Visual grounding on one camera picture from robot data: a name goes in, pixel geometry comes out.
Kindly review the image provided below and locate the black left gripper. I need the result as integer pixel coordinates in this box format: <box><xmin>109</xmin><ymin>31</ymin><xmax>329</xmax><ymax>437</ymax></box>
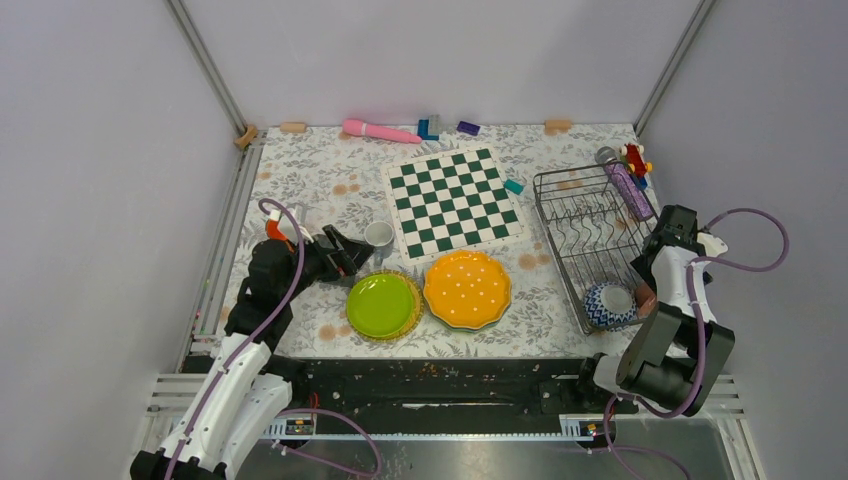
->
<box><xmin>280</xmin><ymin>224</ymin><xmax>374</xmax><ymax>302</ymax></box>

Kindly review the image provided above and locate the clear plastic cup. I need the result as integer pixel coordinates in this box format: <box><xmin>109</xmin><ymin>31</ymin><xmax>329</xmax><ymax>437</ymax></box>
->
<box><xmin>364</xmin><ymin>221</ymin><xmax>395</xmax><ymax>266</ymax></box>

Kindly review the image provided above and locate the lime green plate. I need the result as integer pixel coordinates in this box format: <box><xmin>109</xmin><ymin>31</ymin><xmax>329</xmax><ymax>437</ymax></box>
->
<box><xmin>345</xmin><ymin>274</ymin><xmax>417</xmax><ymax>340</ymax></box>

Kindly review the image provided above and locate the orange mug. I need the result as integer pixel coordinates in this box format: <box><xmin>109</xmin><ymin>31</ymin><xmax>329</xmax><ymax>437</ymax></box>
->
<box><xmin>265</xmin><ymin>219</ymin><xmax>290</xmax><ymax>243</ymax></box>

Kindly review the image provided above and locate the pink cup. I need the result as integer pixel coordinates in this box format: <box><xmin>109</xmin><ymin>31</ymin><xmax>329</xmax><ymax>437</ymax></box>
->
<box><xmin>634</xmin><ymin>283</ymin><xmax>657</xmax><ymax>320</ymax></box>

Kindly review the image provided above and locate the woven bamboo tray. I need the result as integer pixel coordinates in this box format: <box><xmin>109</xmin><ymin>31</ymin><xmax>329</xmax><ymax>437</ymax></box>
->
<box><xmin>357</xmin><ymin>268</ymin><xmax>427</xmax><ymax>343</ymax></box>

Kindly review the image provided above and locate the yellow dotted plate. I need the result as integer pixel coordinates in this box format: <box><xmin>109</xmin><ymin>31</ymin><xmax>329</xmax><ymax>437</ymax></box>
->
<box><xmin>423</xmin><ymin>250</ymin><xmax>512</xmax><ymax>322</ymax></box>

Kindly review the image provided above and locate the blue dotted plate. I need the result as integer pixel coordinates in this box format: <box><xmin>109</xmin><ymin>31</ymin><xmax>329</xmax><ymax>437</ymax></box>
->
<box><xmin>436</xmin><ymin>314</ymin><xmax>504</xmax><ymax>333</ymax></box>

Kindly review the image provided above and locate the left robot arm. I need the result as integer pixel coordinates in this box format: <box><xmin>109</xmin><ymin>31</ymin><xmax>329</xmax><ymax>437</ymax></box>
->
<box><xmin>130</xmin><ymin>225</ymin><xmax>375</xmax><ymax>479</ymax></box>

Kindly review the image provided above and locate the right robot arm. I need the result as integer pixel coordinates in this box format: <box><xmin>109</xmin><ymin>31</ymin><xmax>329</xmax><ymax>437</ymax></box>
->
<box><xmin>573</xmin><ymin>205</ymin><xmax>735</xmax><ymax>417</ymax></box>

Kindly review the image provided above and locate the red yellow toy figure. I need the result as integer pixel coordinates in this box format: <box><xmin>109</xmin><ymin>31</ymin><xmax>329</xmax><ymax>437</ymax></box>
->
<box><xmin>620</xmin><ymin>143</ymin><xmax>653</xmax><ymax>179</ymax></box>

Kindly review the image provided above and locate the blue white patterned bowl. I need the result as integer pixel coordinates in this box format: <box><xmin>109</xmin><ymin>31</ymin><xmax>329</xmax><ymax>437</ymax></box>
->
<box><xmin>583</xmin><ymin>282</ymin><xmax>637</xmax><ymax>330</ymax></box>

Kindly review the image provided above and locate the floral table mat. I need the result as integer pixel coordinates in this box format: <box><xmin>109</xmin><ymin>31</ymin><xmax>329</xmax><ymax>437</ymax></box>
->
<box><xmin>220</xmin><ymin>124</ymin><xmax>636</xmax><ymax>358</ymax></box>

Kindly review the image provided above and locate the pink wand massager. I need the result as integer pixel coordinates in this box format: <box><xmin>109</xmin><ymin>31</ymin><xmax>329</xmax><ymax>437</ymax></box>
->
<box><xmin>342</xmin><ymin>119</ymin><xmax>423</xmax><ymax>144</ymax></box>

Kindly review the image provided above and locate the green white chessboard mat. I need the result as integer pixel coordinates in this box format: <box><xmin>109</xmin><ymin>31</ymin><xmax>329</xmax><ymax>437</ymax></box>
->
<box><xmin>381</xmin><ymin>145</ymin><xmax>531</xmax><ymax>266</ymax></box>

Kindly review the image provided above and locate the left tan wooden block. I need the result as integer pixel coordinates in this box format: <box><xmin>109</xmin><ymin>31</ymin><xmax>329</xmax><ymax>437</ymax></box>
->
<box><xmin>279</xmin><ymin>122</ymin><xmax>308</xmax><ymax>134</ymax></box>

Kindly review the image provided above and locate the tan wooden block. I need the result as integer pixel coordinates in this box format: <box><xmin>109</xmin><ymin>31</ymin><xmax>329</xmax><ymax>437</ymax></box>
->
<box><xmin>279</xmin><ymin>122</ymin><xmax>308</xmax><ymax>134</ymax></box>
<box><xmin>544</xmin><ymin>119</ymin><xmax>573</xmax><ymax>135</ymax></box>

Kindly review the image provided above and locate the corner wooden block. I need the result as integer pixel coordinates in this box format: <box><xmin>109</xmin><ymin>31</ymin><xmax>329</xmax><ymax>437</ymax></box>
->
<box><xmin>234</xmin><ymin>124</ymin><xmax>259</xmax><ymax>150</ymax></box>

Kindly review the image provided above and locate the right tan wooden block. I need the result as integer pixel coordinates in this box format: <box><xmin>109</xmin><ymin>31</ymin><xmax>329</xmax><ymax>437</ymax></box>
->
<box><xmin>544</xmin><ymin>119</ymin><xmax>573</xmax><ymax>135</ymax></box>

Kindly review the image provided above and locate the blue L-shaped block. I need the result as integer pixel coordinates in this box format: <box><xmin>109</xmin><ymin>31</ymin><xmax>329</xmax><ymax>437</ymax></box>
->
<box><xmin>417</xmin><ymin>119</ymin><xmax>439</xmax><ymax>141</ymax></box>

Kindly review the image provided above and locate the grey block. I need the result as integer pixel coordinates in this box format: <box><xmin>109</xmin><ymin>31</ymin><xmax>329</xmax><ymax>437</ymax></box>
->
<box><xmin>427</xmin><ymin>114</ymin><xmax>443</xmax><ymax>136</ymax></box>

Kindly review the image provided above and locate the teal small block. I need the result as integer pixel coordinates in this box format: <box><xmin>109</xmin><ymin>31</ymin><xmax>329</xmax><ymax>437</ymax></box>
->
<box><xmin>503</xmin><ymin>179</ymin><xmax>524</xmax><ymax>195</ymax></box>

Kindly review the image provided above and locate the purple brick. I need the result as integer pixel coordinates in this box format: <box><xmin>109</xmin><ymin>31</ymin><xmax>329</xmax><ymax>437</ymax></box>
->
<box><xmin>456</xmin><ymin>121</ymin><xmax>481</xmax><ymax>137</ymax></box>

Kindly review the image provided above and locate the black wire dish rack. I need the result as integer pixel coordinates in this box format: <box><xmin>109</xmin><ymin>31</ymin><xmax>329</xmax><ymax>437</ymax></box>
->
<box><xmin>532</xmin><ymin>164</ymin><xmax>658</xmax><ymax>334</ymax></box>

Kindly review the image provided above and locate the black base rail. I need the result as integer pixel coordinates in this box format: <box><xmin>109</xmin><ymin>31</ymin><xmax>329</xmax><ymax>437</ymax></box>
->
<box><xmin>263</xmin><ymin>355</ymin><xmax>611</xmax><ymax>436</ymax></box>

